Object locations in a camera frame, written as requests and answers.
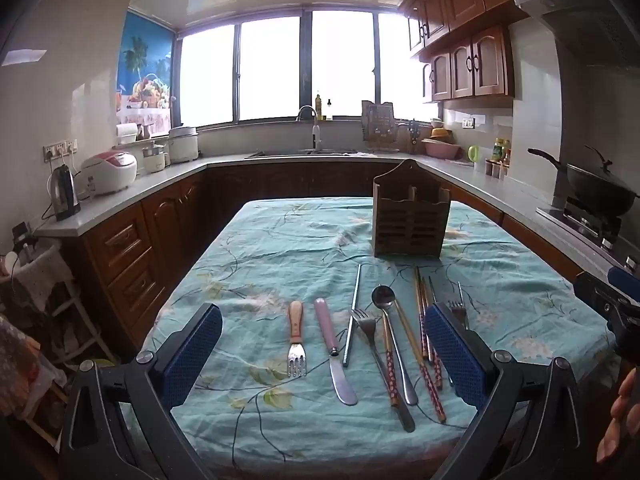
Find red patterned wooden chopstick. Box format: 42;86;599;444
381;310;401;409
421;276;445;391
394;299;447;424
413;265;434;365

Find black wok with lid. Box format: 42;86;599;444
528;145;639;217

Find wooden handled fork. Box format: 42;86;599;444
287;300;308;379

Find steel spoon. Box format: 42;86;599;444
371;284;419;406

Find gas stove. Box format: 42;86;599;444
535;197;640;273

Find white storage rack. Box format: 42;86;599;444
0;244;117;366

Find steel electric kettle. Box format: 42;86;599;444
48;164;82;222

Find wooden lower cabinets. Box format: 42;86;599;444
80;159;601;356

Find kitchen window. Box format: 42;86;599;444
174;9;442;129

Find dish rack with cutting boards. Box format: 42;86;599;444
360;100;401;152

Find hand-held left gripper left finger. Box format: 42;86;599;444
60;302;223;480

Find large white rice cooker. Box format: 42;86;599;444
167;124;200;164

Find steel kitchen sink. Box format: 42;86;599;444
244;148;359;160

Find tropical fruit wall poster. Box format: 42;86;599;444
116;11;175;137

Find small steel fork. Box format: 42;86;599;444
447;281;470;331

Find white and pink rice cooker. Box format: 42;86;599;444
80;150;139;197

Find wooden utensil holder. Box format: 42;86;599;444
370;159;452;260

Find wooden upper cabinets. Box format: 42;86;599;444
399;0;581;104

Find teal floral tablecloth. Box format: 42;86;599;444
141;197;617;466

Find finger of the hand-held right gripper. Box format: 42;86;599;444
606;266;640;304
573;272;633;333

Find wall power outlet strip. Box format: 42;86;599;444
43;139;80;162

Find wooden cabinets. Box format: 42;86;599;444
80;159;601;356
399;0;581;104

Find grey kitchen countertop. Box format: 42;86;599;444
34;151;621;271

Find small white glass-lid cooker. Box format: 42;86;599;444
142;143;169;174

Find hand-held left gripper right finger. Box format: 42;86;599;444
424;302;587;480

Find curved steel faucet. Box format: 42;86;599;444
297;105;322;151

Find pink plastic basin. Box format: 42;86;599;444
422;138;462;160

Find pink handled butter knife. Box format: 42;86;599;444
314;297;359;406

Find long steel fork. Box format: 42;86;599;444
350;308;416;434

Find range hood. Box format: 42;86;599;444
512;0;640;68

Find person's right hand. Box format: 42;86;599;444
596;366;640;464

